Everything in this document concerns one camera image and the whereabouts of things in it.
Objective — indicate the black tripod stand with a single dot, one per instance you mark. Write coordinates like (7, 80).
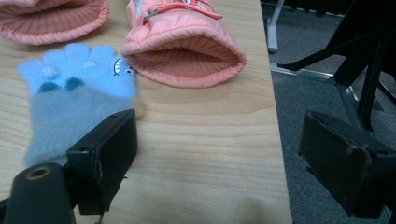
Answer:
(367, 37)

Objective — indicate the blue knitted glove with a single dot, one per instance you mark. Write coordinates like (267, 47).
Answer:
(77, 102)

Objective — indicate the metal floor rail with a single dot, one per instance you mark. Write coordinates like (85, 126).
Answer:
(302, 73)
(350, 102)

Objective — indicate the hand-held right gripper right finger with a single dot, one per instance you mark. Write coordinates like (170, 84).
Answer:
(342, 161)

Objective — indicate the pink padded glove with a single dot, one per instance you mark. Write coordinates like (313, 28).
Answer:
(53, 21)
(186, 28)

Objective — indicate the white desk frame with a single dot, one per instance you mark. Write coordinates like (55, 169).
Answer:
(274, 28)

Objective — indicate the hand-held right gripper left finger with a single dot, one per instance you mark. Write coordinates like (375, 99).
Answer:
(106, 155)

